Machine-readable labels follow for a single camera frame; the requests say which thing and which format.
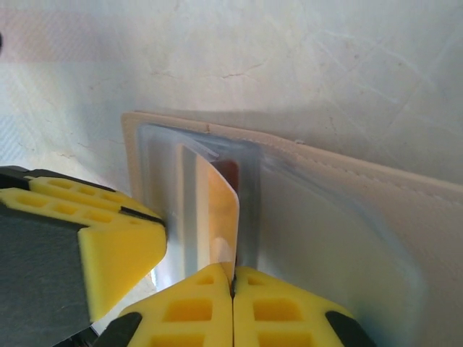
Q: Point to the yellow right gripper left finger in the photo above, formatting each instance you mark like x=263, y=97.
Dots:
x=181, y=318

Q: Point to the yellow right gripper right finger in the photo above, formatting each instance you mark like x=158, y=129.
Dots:
x=289, y=318

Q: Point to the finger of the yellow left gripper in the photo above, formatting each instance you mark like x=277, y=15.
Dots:
x=72, y=188
x=115, y=253

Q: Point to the orange card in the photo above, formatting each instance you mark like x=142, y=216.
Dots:
x=220, y=209

